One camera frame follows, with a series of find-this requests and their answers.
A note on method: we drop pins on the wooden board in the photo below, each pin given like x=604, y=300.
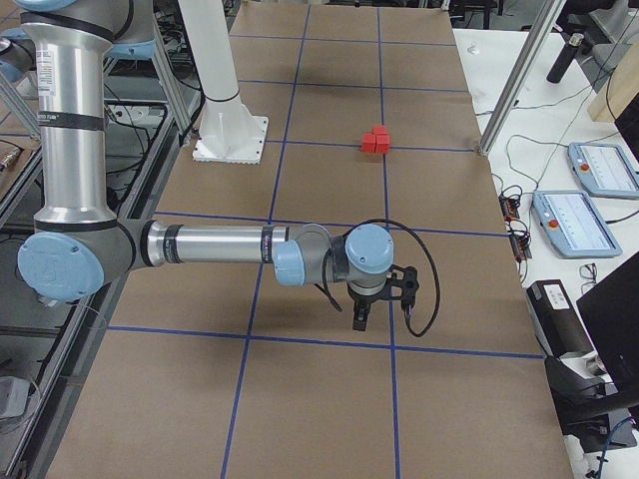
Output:
x=619, y=90

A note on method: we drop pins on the lower teach pendant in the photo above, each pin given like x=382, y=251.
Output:
x=573, y=225

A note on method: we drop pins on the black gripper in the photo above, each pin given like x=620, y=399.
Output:
x=363, y=300

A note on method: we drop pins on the upper teach pendant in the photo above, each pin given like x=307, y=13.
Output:
x=604, y=170

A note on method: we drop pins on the aluminium frame rail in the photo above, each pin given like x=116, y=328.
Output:
x=49, y=343

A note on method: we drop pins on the teach pendant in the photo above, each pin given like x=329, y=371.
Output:
x=604, y=170
x=573, y=225

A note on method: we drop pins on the black monitor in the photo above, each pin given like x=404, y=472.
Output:
x=610, y=314

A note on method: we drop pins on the orange electronics board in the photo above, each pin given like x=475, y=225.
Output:
x=517, y=230

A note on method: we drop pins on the black box with label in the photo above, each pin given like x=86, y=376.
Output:
x=557, y=325

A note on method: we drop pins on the monitor stand black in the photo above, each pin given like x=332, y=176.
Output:
x=589, y=408

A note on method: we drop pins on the aluminium frame post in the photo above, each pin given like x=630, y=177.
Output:
x=528, y=54

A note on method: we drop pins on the black bottle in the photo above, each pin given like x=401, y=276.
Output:
x=565, y=58

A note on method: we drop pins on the second robot base grey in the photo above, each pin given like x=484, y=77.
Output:
x=18, y=63

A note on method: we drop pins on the eyeglasses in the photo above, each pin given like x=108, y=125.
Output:
x=588, y=272

